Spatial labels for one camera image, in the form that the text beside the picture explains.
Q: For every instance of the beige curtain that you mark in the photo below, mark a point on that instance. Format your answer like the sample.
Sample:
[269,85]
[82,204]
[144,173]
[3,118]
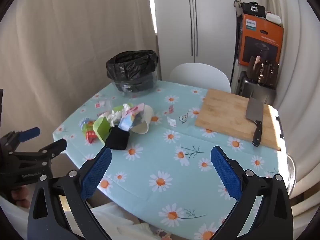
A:
[75,42]

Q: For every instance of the small white wrapper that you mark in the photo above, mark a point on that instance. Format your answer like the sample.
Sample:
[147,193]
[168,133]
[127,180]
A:
[172,121]

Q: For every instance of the pink and white wrapper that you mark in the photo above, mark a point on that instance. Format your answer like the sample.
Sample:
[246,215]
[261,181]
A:
[137,107]

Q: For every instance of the white paper cup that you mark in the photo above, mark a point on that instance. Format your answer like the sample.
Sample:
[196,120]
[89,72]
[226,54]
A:
[145,122]

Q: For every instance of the blue and white wrapper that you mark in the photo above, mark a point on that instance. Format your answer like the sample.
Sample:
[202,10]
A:
[126,123]

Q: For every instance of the person's white clothing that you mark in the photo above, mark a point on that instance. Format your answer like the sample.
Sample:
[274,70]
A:
[112,217]

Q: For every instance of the clear plastic bin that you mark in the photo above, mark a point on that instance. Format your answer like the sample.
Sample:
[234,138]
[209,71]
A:
[120,91]

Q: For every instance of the small red candy wrapper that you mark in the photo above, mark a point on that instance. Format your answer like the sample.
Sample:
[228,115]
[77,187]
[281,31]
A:
[100,104]
[171,109]

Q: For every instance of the black pouch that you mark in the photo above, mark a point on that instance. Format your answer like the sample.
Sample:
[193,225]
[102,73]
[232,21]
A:
[252,8]

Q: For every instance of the red and green snack wrapper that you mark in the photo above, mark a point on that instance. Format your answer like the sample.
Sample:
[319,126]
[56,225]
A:
[88,132]

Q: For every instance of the dark suitcase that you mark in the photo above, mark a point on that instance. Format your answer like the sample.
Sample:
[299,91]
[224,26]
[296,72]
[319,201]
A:
[242,87]

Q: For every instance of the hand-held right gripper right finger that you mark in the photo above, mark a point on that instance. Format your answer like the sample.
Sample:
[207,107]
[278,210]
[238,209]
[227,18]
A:
[226,172]

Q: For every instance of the white case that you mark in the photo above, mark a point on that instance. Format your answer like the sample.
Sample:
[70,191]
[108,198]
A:
[273,17]

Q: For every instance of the white chair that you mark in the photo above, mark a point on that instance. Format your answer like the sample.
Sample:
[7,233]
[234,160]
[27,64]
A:
[200,75]

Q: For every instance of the brown handbag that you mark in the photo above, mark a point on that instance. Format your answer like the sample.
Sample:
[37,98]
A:
[271,75]

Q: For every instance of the white curtain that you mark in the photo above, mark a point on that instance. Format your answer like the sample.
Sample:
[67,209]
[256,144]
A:
[300,80]

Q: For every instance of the black cloth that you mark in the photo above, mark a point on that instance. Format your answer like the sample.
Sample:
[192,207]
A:
[117,138]

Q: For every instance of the white tissue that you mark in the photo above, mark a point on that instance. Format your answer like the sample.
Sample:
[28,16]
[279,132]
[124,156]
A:
[112,117]

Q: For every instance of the orange cardboard box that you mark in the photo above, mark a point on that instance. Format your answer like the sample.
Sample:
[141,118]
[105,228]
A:
[272,35]

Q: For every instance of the person's left hand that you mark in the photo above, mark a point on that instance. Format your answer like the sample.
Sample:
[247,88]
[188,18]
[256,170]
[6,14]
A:
[21,195]

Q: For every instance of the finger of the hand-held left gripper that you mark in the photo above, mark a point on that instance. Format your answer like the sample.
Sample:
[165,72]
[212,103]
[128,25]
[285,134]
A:
[28,133]
[56,147]

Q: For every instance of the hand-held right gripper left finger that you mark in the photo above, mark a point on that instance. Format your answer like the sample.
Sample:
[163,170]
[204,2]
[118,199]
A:
[97,170]

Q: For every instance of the bin with black bag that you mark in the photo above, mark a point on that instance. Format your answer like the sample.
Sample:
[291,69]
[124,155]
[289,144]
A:
[132,62]

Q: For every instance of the bamboo cutting board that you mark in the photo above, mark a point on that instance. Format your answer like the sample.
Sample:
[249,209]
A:
[225,112]

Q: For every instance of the white wardrobe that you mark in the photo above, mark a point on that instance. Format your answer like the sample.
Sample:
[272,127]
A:
[212,17]

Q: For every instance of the daisy print tablecloth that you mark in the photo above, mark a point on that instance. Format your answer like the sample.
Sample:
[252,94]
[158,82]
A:
[175,180]

